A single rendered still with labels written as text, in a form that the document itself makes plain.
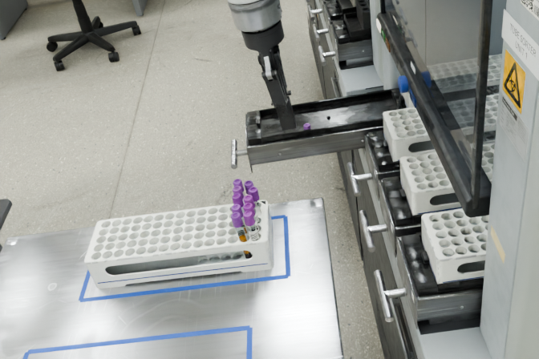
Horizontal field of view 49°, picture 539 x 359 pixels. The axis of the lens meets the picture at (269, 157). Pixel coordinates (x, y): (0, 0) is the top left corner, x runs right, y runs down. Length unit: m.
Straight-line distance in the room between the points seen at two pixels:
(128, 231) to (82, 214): 1.59
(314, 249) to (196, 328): 0.23
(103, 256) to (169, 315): 0.15
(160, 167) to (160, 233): 1.71
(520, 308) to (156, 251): 0.53
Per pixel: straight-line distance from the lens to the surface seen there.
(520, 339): 0.84
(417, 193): 1.01
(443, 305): 0.95
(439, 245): 0.94
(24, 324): 1.05
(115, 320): 0.98
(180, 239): 0.99
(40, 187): 2.87
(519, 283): 0.76
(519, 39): 0.63
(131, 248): 0.99
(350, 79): 1.58
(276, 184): 2.43
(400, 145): 1.14
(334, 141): 1.27
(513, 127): 0.67
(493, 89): 1.34
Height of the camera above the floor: 1.52
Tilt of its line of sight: 36 degrees down
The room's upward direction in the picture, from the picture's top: 11 degrees counter-clockwise
